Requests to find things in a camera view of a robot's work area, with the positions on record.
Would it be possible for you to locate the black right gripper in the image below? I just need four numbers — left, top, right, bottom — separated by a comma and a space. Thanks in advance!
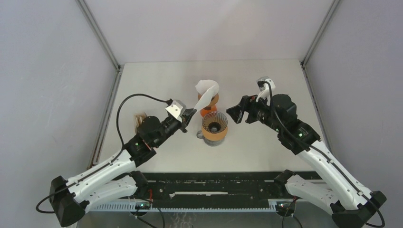
226, 91, 282, 133

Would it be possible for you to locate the orange glass carafe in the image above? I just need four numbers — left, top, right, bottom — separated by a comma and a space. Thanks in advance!
200, 105, 217, 117

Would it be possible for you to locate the grey ribbed glass dripper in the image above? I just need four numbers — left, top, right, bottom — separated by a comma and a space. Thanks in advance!
202, 111, 228, 133

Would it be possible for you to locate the wooden dripper holder ring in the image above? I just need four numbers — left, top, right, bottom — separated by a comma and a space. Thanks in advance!
197, 93, 220, 108

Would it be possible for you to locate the white paper coffee filter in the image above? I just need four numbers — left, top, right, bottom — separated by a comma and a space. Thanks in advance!
195, 79, 220, 95

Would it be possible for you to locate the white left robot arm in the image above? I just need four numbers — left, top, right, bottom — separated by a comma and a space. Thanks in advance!
48, 105, 197, 228

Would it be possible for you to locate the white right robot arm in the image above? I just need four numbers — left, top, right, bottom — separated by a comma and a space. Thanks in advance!
226, 94, 386, 228

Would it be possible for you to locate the orange coffee filter box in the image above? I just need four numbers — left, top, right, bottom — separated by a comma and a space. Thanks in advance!
134, 112, 147, 133

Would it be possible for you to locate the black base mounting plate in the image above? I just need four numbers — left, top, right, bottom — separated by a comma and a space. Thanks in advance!
113, 171, 322, 210

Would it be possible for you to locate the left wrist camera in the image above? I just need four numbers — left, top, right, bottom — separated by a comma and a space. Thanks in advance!
165, 100, 186, 122

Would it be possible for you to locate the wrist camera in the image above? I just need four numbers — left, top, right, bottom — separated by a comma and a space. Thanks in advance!
256, 76, 276, 101
165, 100, 186, 122

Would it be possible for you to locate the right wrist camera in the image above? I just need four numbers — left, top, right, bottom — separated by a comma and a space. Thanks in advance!
256, 76, 276, 101

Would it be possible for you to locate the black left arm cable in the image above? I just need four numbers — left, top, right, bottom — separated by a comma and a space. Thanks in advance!
35, 93, 174, 215

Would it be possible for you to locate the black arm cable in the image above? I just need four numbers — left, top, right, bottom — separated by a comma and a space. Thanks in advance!
258, 81, 386, 228
35, 93, 174, 215

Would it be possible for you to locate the aluminium frame rail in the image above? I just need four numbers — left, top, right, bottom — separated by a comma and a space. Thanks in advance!
76, 0, 121, 71

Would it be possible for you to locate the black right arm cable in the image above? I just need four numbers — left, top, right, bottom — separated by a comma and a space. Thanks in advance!
258, 81, 386, 228

